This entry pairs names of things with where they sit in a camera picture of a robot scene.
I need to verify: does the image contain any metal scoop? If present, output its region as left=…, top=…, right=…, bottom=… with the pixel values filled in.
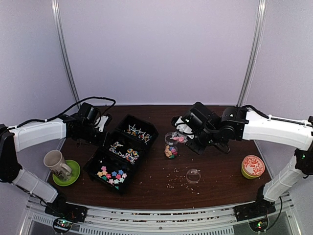
left=174, top=133, right=188, bottom=143

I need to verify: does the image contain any clear plastic jar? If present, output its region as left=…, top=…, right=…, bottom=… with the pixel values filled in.
left=164, top=132, right=178, bottom=159

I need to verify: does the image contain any black three-compartment candy bin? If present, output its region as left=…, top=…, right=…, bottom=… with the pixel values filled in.
left=83, top=115, right=158, bottom=194

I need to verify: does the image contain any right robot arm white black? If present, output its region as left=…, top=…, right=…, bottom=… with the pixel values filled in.
left=181, top=102, right=313, bottom=216

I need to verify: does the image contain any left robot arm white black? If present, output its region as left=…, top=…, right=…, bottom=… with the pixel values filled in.
left=0, top=103, right=112, bottom=217

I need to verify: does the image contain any clear plastic jar lid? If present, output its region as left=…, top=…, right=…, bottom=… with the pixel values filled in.
left=185, top=168, right=201, bottom=184

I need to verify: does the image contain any green saucer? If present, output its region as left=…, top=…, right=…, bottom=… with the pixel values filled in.
left=52, top=160, right=81, bottom=187

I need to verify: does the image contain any beige ceramic mug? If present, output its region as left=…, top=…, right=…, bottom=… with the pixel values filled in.
left=44, top=150, right=72, bottom=182

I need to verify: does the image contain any green tin orange patterned lid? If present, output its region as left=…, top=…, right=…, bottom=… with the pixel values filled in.
left=241, top=155, right=265, bottom=180

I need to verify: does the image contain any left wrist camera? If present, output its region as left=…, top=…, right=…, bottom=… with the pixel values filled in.
left=95, top=114, right=112, bottom=132

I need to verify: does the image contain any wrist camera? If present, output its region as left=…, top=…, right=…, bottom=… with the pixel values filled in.
left=171, top=116, right=194, bottom=135
left=95, top=114, right=112, bottom=132

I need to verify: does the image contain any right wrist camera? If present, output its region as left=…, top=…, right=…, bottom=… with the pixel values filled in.
left=171, top=116, right=194, bottom=135

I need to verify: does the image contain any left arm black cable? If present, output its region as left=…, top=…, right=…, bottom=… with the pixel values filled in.
left=14, top=96, right=117, bottom=128

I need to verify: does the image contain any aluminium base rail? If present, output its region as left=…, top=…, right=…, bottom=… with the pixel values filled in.
left=17, top=193, right=304, bottom=235

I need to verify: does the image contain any right aluminium frame post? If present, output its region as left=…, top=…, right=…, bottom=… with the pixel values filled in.
left=237, top=0, right=267, bottom=106

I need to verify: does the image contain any aluminium frame post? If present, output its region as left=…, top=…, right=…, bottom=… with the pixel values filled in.
left=51, top=0, right=79, bottom=102
left=237, top=0, right=267, bottom=106

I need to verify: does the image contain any left aluminium frame post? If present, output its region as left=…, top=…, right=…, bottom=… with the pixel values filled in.
left=51, top=0, right=79, bottom=102

